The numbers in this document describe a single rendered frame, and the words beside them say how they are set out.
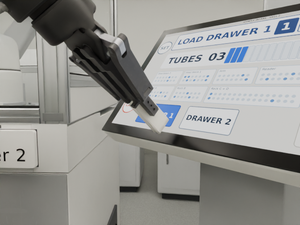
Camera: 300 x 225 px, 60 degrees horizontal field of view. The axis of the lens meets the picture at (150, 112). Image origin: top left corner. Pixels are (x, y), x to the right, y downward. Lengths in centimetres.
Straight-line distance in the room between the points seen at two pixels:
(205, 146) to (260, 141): 8
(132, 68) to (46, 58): 50
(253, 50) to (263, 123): 15
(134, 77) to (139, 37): 368
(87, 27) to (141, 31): 371
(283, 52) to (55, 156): 64
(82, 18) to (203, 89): 25
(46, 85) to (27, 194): 34
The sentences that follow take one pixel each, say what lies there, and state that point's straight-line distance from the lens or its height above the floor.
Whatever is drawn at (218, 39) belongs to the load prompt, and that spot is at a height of 115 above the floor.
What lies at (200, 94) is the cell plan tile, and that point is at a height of 104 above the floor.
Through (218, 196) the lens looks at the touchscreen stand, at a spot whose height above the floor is 85.
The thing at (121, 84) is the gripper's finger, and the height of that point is 106.
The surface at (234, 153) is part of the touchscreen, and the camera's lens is 37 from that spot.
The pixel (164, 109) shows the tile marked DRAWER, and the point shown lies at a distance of 48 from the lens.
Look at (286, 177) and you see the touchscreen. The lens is 36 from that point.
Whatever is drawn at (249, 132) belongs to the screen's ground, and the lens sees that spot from 38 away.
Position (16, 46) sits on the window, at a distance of 87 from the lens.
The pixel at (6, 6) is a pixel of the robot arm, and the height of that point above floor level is 114.
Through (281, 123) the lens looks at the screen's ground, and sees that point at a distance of 37.
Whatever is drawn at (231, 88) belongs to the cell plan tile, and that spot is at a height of 105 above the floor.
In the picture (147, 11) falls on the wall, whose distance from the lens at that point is 407.
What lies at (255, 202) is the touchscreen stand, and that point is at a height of 86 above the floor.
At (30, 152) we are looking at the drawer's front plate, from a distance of 83.
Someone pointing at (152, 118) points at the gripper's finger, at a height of 101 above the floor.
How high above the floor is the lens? 106
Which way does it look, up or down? 6 degrees down
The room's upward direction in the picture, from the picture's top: straight up
